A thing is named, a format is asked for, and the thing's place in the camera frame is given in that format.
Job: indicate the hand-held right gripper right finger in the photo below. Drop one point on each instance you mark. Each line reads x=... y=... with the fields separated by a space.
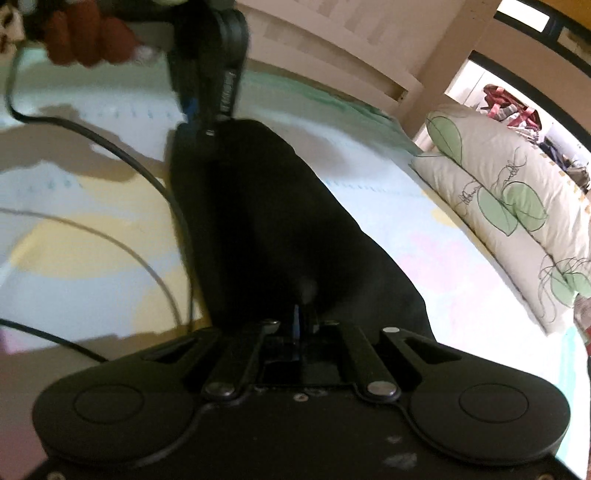
x=351 y=350

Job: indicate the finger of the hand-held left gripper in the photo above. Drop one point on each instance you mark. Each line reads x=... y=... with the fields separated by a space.
x=226 y=87
x=190 y=104

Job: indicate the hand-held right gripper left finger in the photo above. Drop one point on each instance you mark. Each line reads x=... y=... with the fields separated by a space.
x=297 y=330

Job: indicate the black pants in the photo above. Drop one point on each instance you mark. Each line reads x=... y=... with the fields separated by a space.
x=258 y=207

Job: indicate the person's left hand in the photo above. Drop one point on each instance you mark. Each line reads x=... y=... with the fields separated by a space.
x=81 y=37

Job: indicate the floral bed sheet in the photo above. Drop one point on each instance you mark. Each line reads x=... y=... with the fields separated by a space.
x=415 y=240

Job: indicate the leaf print pillow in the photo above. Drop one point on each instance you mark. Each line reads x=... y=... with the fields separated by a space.
x=498 y=184

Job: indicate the red bag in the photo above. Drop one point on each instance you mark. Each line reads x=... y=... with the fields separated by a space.
x=508 y=108

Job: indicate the clothes pile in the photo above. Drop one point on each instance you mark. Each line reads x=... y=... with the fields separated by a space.
x=565 y=154

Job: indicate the dark framed window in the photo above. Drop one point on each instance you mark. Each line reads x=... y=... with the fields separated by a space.
x=531 y=21

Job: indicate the wooden bed frame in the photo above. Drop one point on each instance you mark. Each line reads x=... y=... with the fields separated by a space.
x=332 y=41

